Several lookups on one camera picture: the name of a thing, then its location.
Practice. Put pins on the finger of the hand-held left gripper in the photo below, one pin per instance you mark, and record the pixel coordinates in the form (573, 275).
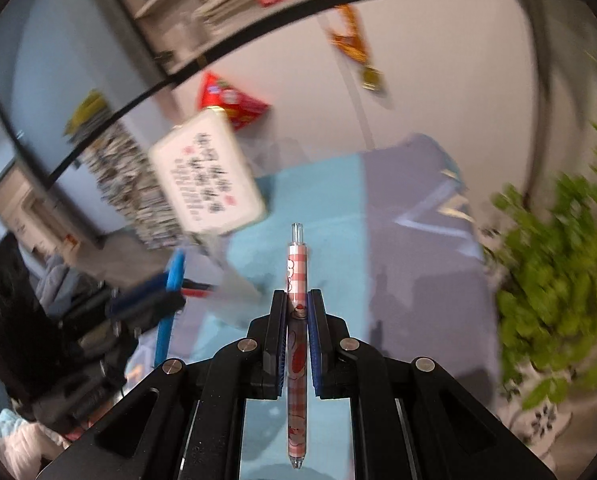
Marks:
(153, 307)
(148, 286)

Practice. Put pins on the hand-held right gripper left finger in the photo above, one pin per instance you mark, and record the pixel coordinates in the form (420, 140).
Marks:
(278, 345)

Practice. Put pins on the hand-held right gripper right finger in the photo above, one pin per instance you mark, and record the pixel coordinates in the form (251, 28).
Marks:
(314, 350)

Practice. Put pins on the blue pen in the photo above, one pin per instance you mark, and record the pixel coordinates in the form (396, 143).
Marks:
(177, 270)

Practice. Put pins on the red pen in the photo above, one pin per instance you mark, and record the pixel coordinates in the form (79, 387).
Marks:
(201, 290)

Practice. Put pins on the translucent plastic cup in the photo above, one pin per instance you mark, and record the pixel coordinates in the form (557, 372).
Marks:
(233, 285)

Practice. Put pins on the pink patterned pen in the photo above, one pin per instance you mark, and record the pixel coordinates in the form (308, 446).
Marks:
(298, 270)

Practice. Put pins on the grey cloth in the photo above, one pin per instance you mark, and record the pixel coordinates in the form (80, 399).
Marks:
(56, 280)

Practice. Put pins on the dark furniture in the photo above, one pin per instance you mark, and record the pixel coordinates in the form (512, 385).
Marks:
(8, 310)

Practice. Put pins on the light blue fluffy cloth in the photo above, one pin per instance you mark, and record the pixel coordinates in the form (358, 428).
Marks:
(8, 417)

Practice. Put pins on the tall pile of papers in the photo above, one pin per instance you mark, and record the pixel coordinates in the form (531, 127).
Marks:
(128, 185)

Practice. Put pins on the framed calligraphy sign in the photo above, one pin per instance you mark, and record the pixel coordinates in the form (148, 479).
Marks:
(203, 175)

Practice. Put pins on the yellow plastic bag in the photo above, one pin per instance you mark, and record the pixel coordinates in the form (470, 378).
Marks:
(88, 110)

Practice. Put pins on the red triangular hanging pouch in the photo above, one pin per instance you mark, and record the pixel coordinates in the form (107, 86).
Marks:
(228, 97)

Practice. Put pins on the white floral flower pot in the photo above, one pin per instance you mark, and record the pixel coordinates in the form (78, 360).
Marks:
(543, 420)

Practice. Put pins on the black-framed glass cabinet door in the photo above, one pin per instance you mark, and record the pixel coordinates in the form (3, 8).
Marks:
(553, 35)
(53, 60)

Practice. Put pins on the green potted plant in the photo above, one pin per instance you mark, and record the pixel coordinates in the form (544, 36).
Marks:
(553, 270)

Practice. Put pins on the gold medal with striped ribbon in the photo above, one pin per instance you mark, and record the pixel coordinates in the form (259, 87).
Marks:
(373, 79)

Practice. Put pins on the stack of worn workbooks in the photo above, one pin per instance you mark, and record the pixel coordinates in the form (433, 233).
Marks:
(228, 2)

